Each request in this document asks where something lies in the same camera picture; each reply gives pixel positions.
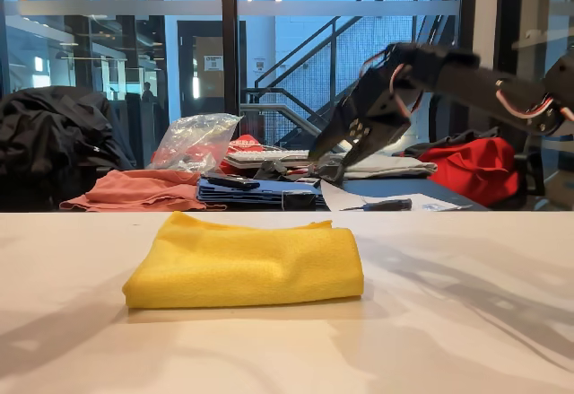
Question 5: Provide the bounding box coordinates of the yellow microfiber towel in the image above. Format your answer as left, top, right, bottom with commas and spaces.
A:
121, 211, 364, 310

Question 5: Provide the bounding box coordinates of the red fabric bag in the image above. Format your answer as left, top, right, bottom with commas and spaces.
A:
416, 136, 521, 206

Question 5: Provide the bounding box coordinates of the dark door with paper sign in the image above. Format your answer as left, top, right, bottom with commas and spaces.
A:
177, 20, 248, 117

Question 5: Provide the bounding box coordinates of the clear plastic bag of parts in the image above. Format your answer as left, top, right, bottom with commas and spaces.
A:
147, 113, 243, 174

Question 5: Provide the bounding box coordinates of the dark rectangular table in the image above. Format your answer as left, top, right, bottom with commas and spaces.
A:
343, 177, 490, 211

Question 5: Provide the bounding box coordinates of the white computer keyboard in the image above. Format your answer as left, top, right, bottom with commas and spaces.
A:
223, 148, 324, 170

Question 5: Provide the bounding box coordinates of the black screwdriver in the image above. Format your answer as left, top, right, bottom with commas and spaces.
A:
339, 197, 413, 212

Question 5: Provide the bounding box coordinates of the black jacket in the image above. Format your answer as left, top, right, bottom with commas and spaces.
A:
0, 84, 135, 212

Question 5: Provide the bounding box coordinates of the blue plastic folder stack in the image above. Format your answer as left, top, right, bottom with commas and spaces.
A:
196, 176, 331, 210

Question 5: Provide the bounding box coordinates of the folded beige cloth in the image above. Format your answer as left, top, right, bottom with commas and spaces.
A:
344, 151, 439, 179

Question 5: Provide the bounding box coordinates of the black keypad phone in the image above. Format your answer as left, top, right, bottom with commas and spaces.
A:
201, 173, 261, 190

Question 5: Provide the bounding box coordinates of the red printed cloth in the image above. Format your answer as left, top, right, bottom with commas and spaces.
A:
219, 133, 265, 175

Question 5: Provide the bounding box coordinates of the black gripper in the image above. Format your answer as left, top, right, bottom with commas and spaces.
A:
308, 68, 413, 184

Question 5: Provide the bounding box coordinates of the black metal staircase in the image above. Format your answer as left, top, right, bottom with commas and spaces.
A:
241, 0, 463, 153

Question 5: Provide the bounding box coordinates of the dark grey garment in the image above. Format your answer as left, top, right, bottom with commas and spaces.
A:
394, 127, 501, 158

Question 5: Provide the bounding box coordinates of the crumpled black plastic bag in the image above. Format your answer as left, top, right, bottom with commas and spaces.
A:
309, 155, 350, 183
253, 159, 288, 182

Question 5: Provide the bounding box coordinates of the black mesh office chair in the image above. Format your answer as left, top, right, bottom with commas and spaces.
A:
429, 91, 546, 209

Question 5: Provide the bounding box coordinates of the white lined paper sheet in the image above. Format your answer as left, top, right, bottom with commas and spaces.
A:
320, 180, 472, 212

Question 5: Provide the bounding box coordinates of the salmon orange shirt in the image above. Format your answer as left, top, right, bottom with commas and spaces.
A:
59, 168, 228, 213

